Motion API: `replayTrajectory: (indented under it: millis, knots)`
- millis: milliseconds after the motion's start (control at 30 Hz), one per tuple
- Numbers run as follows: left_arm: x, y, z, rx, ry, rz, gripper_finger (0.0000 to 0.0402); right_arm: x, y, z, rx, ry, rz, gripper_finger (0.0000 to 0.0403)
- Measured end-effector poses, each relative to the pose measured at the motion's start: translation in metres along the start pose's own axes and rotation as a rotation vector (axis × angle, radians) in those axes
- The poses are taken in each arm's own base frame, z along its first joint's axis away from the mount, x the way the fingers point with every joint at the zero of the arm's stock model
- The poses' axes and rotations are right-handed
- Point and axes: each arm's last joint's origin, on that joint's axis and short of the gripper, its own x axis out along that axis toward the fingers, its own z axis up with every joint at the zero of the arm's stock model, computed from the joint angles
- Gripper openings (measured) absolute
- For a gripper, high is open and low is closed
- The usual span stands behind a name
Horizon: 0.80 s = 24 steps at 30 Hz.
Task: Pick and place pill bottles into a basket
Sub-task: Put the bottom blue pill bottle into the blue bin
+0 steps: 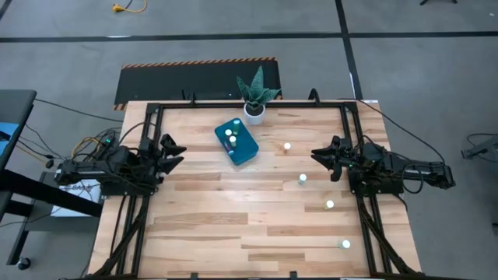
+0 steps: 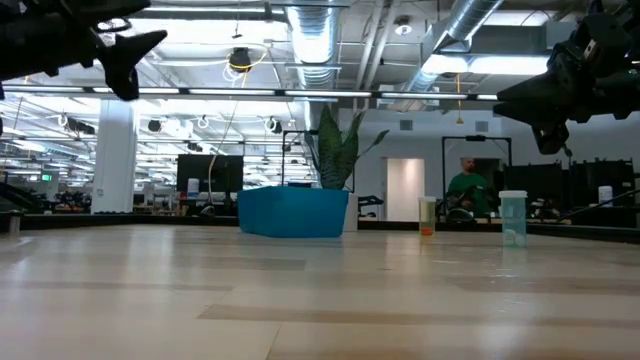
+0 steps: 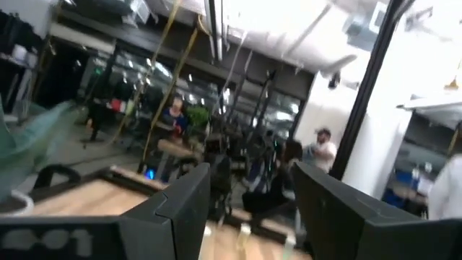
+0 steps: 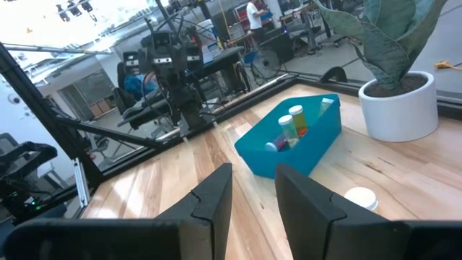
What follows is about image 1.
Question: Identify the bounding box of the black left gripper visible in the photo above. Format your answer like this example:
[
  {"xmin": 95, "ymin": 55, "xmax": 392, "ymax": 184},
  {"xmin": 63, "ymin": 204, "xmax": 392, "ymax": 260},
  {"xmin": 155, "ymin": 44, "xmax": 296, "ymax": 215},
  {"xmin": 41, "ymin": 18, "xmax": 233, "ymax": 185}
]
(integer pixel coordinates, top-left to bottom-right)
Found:
[{"xmin": 138, "ymin": 133, "xmax": 188, "ymax": 184}]

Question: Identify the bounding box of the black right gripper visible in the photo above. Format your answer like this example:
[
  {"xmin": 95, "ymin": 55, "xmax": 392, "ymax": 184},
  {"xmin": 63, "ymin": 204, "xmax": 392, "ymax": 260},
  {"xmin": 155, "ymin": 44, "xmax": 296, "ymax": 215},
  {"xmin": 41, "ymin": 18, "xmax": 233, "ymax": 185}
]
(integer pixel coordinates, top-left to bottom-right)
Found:
[{"xmin": 310, "ymin": 135, "xmax": 366, "ymax": 183}]

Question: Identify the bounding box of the teal plastic basket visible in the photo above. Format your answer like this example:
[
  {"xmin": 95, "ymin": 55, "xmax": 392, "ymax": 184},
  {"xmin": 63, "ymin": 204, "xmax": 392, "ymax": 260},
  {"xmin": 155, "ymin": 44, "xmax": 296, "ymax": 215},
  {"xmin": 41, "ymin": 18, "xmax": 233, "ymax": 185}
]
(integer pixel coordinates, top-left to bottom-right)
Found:
[{"xmin": 214, "ymin": 117, "xmax": 260, "ymax": 166}]

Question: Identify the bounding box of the black hazard-striped floor mat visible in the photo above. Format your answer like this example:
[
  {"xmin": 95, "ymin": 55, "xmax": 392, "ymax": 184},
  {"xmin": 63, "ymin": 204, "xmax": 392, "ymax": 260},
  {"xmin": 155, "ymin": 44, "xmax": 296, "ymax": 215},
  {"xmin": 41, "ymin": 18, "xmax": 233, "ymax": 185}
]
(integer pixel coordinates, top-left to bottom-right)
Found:
[{"xmin": 113, "ymin": 57, "xmax": 283, "ymax": 112}]

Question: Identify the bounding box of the white round plant pot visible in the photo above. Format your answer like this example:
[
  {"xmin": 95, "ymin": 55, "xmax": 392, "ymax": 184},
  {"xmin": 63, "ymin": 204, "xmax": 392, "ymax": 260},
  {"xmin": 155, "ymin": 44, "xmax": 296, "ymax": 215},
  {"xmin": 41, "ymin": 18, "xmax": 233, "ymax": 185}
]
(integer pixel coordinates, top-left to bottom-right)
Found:
[{"xmin": 243, "ymin": 101, "xmax": 267, "ymax": 126}]

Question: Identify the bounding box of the green snake plant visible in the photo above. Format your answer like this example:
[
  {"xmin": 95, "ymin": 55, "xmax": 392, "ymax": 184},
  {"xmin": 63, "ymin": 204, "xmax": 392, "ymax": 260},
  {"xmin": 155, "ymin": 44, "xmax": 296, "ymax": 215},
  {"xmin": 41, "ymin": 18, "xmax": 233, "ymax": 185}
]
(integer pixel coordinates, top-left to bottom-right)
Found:
[{"xmin": 236, "ymin": 65, "xmax": 282, "ymax": 112}]

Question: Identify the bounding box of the white cardboard box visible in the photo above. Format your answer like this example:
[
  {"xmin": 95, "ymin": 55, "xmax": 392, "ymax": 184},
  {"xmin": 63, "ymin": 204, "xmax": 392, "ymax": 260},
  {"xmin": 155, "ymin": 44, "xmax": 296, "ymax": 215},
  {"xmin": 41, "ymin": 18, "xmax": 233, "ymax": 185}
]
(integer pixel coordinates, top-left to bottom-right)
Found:
[{"xmin": 50, "ymin": 178, "xmax": 103, "ymax": 219}]

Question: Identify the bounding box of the black desk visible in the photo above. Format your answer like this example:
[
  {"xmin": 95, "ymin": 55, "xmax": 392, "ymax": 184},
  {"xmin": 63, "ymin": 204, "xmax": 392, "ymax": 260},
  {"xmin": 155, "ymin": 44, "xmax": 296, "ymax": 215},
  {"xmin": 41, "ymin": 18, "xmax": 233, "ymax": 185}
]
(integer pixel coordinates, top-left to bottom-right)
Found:
[{"xmin": 0, "ymin": 89, "xmax": 104, "ymax": 269}]

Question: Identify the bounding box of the blue flat panel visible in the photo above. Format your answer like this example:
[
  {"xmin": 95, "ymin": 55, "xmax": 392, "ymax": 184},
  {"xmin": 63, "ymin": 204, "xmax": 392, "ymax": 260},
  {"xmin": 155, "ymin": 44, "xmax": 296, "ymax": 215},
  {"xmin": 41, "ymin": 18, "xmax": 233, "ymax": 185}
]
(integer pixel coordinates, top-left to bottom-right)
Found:
[{"xmin": 0, "ymin": 121, "xmax": 19, "ymax": 156}]

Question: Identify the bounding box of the black aluminium table frame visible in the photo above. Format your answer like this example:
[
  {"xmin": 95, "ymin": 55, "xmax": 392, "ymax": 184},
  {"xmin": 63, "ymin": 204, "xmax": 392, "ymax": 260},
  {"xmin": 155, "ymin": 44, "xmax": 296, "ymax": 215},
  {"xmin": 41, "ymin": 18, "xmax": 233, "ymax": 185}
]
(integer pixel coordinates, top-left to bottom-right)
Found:
[{"xmin": 58, "ymin": 99, "xmax": 468, "ymax": 280}]

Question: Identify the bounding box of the black power cable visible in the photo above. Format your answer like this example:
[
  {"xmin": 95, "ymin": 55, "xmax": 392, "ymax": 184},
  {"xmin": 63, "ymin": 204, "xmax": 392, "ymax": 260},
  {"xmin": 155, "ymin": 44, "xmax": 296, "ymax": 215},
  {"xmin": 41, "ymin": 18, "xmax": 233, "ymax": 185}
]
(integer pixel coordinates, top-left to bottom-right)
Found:
[
  {"xmin": 338, "ymin": 97, "xmax": 447, "ymax": 164},
  {"xmin": 33, "ymin": 97, "xmax": 125, "ymax": 124}
]

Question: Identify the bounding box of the yellow wire bundle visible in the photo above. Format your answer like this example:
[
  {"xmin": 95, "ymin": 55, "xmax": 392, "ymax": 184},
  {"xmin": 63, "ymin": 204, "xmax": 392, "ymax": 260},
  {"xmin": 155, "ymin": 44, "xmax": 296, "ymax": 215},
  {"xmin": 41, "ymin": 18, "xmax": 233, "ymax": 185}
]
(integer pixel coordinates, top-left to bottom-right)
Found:
[{"xmin": 72, "ymin": 135, "xmax": 102, "ymax": 156}]

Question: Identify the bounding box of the yellow extension cord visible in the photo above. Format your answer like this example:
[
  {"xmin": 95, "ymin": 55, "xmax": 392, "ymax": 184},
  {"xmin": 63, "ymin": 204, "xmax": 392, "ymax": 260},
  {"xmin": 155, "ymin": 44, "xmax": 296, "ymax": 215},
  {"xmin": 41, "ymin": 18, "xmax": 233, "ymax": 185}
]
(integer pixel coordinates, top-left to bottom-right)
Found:
[{"xmin": 111, "ymin": 0, "xmax": 149, "ymax": 15}]

